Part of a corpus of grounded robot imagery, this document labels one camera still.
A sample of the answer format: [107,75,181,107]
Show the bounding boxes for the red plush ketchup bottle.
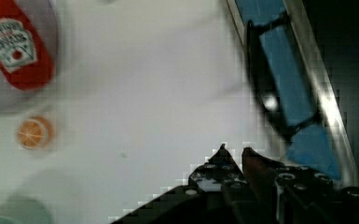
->
[0,0,54,91]

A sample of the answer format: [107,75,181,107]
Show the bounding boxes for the grey round plate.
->
[0,0,59,111]

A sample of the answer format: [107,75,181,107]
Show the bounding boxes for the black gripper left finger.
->
[187,143,246,193]

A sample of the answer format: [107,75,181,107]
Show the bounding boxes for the orange slice toy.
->
[16,117,55,150]

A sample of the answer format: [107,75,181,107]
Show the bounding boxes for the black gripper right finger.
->
[242,147,335,224]

